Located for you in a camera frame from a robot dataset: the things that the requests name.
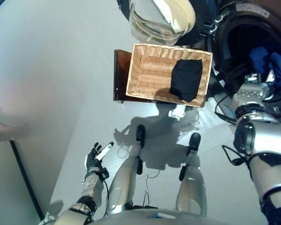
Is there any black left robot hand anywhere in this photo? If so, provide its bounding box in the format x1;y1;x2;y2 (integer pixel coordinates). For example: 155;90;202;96
86;142;114;175

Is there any black cloth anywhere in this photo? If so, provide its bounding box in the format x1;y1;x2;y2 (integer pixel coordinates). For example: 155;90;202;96
169;59;204;103

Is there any blue cloth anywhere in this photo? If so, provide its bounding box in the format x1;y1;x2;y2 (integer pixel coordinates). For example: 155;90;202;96
249;46;281;89

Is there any round washing machine door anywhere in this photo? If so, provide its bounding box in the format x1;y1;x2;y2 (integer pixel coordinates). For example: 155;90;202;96
116;0;216;46

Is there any grey front-load washing machine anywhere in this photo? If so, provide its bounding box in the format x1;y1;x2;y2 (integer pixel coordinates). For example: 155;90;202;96
196;0;281;118

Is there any glossy brown stand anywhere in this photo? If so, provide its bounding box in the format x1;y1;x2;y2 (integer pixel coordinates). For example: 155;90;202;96
112;49;185;105

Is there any silver right robot leg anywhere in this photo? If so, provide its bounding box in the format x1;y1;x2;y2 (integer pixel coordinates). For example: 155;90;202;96
174;132;208;216

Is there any silver robot torso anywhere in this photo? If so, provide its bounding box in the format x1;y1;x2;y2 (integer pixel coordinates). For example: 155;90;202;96
89;207;267;225

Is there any rectangular wicker laundry basket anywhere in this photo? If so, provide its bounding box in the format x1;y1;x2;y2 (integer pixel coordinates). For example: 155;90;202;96
126;43;213;108

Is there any thin white floor cable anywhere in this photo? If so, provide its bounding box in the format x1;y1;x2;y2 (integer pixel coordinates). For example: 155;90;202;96
117;142;132;158

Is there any thin black floor cable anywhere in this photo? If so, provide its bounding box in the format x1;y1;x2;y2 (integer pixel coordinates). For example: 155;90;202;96
142;175;151;208

